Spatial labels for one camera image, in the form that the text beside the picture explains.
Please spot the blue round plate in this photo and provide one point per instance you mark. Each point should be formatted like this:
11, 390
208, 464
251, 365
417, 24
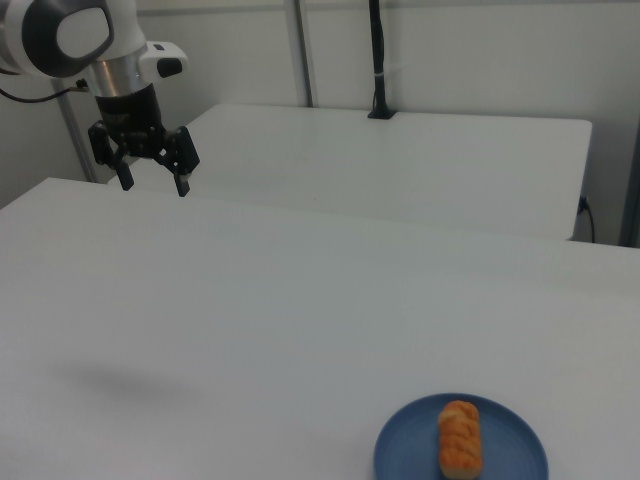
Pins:
400, 450

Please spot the white side table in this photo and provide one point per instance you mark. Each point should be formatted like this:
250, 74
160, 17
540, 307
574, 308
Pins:
400, 165

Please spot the grey partition frame post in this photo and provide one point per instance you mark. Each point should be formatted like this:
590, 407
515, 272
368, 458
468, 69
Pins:
302, 50

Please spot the black camera pole with base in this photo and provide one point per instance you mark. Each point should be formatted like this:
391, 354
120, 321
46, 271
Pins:
378, 60

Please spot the orange salmon sushi toy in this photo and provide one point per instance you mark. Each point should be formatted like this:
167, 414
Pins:
460, 440

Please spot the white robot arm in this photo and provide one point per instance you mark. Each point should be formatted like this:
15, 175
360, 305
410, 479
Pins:
75, 35

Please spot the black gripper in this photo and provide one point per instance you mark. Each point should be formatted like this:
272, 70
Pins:
129, 117

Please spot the aluminium profile post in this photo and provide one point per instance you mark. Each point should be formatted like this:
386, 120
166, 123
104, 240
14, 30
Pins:
75, 135

